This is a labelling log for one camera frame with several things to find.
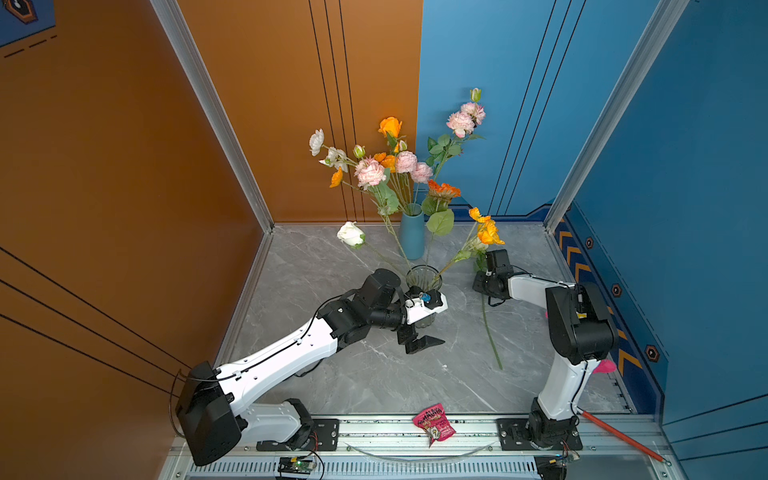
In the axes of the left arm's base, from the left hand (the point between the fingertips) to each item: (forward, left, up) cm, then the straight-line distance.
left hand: (438, 317), depth 69 cm
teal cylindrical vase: (+35, +4, -8) cm, 36 cm away
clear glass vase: (+14, +1, -5) cm, 15 cm away
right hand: (+25, -19, -22) cm, 38 cm away
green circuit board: (-27, +33, -24) cm, 49 cm away
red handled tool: (-20, -47, -22) cm, 55 cm away
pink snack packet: (-18, -1, -21) cm, 28 cm away
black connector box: (-27, -27, -23) cm, 44 cm away
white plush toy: (-5, -46, -16) cm, 49 cm away
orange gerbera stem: (+26, 0, +12) cm, 28 cm away
